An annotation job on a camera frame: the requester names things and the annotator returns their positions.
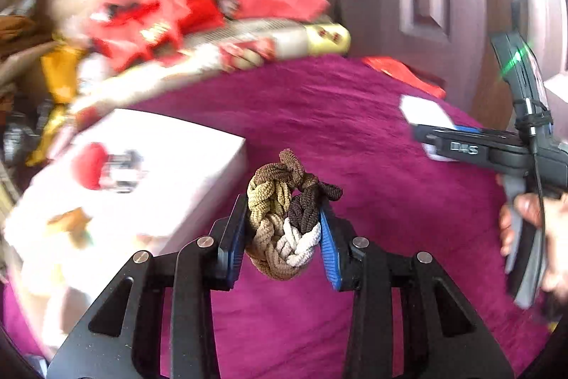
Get black plastic bag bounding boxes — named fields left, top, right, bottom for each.
left=2, top=99, right=49, bottom=158

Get white card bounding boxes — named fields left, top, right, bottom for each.
left=399, top=95, right=458, bottom=160

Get red apple plush toy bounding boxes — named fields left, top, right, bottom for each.
left=73, top=142, right=109, bottom=191

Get yellow plastic bag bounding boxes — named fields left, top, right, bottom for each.
left=27, top=46, right=85, bottom=167

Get braided hair tie bundle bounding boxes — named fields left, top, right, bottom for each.
left=245, top=148, right=344, bottom=281

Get person's right hand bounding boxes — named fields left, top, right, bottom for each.
left=499, top=190, right=568, bottom=300

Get purple blanket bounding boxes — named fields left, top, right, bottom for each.
left=0, top=55, right=551, bottom=379

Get apple print rolled mat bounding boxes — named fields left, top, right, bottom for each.
left=71, top=21, right=351, bottom=118

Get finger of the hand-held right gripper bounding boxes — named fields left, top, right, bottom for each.
left=426, top=140, right=533, bottom=167
left=410, top=124, right=524, bottom=145

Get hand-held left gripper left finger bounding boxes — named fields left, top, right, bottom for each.
left=47, top=193, right=249, bottom=379

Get brown paper bags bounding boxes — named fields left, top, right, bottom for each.
left=0, top=15, right=54, bottom=64

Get red gift box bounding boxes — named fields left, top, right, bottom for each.
left=361, top=56, right=447, bottom=99

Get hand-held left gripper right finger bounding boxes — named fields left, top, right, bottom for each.
left=317, top=201, right=515, bottom=379

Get white cardboard box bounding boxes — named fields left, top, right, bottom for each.
left=2, top=108, right=248, bottom=362

